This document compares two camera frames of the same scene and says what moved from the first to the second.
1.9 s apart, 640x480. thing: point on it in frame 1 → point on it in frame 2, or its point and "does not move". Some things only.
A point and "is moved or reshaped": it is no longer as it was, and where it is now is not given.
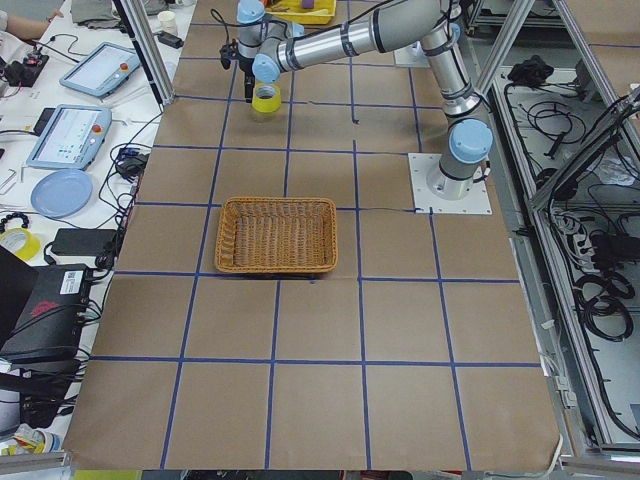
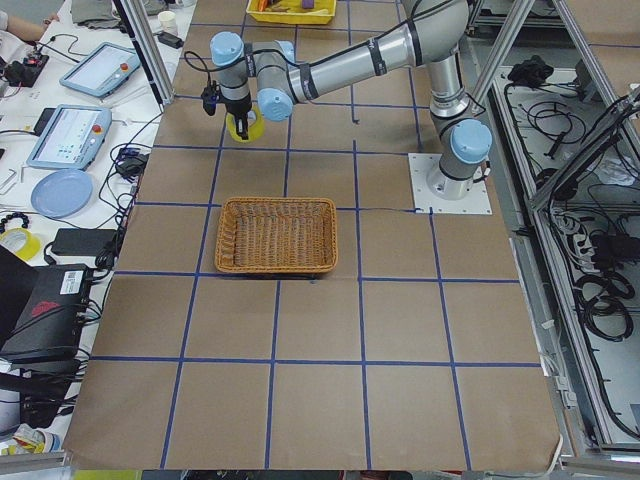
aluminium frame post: [149, 50] does not move
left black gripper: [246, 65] → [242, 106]
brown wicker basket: [263, 234] does not move
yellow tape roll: [267, 97] is moved or reshaped
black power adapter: [83, 241] does not move
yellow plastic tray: [305, 12] does not move
